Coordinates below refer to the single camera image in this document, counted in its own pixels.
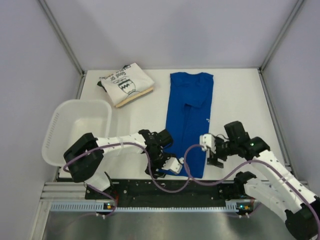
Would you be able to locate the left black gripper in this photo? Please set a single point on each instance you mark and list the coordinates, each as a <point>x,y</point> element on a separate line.
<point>155,173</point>

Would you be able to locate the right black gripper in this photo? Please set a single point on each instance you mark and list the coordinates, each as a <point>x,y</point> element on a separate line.
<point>213,158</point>

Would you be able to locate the blue t-shirt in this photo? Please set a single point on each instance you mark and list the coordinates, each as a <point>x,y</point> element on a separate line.
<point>189,109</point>

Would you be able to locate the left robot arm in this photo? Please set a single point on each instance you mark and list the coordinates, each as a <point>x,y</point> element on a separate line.
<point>96,160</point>

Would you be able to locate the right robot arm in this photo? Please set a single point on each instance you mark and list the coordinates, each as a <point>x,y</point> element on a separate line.
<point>296,205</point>

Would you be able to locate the beige folded t-shirt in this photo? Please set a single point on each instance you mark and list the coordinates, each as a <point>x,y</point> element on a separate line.
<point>134,97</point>

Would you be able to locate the white folded printed t-shirt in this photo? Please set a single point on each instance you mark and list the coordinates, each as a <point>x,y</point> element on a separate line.
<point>126,82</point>

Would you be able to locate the white plastic basket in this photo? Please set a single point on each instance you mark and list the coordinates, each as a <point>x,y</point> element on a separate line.
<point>70,120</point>

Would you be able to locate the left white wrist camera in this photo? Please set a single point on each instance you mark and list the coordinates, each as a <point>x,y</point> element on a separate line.
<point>174,165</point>

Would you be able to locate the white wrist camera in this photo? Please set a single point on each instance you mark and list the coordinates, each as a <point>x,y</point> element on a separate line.
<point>207,142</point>
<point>174,165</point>

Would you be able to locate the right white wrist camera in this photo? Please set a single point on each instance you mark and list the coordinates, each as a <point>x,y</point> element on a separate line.
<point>207,142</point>

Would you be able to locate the grey slotted cable duct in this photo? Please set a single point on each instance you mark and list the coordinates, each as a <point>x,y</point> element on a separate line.
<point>230,207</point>

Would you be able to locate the aluminium front rail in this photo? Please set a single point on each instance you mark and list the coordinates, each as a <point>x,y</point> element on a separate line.
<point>226,190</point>

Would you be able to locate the right aluminium frame post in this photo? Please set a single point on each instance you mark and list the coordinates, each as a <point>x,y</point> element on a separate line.
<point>294,13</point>

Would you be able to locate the aluminium frame post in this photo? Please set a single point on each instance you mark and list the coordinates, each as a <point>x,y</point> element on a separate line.
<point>60,35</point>
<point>294,13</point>

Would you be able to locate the left aluminium frame post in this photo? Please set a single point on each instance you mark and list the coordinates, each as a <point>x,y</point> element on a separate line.
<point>60,35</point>

